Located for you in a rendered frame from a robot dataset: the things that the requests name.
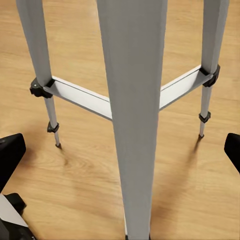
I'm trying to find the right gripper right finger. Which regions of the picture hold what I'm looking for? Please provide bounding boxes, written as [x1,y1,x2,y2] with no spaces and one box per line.
[224,133,240,173]

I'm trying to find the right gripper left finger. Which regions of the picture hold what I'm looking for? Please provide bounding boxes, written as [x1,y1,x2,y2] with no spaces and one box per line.
[0,133,26,193]

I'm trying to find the camera tripod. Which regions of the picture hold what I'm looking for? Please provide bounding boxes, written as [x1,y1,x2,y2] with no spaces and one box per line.
[16,0,230,240]

